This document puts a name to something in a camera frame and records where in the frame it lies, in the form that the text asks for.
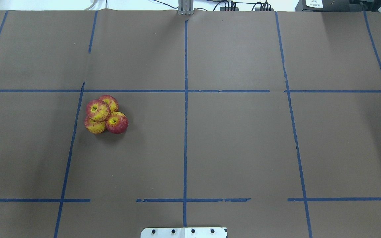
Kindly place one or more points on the red yellow apple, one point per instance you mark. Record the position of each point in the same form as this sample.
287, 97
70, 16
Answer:
98, 110
111, 102
95, 127
117, 123

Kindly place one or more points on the red yellow apple front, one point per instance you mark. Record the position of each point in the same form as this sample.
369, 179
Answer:
95, 127

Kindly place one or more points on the black box computer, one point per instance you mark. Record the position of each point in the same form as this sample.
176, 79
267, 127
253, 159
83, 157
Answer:
338, 5

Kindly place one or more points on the aluminium frame post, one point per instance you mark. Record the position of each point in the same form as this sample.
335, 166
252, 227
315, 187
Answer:
185, 7

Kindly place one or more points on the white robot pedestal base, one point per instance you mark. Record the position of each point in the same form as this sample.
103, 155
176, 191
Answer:
185, 232

